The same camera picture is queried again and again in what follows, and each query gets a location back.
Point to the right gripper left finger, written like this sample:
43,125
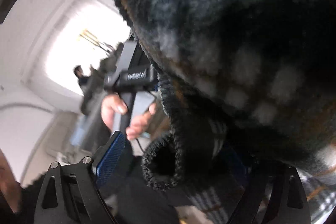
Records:
71,193

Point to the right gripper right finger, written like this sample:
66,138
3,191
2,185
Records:
287,203

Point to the black white plaid cardigan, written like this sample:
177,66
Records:
242,82

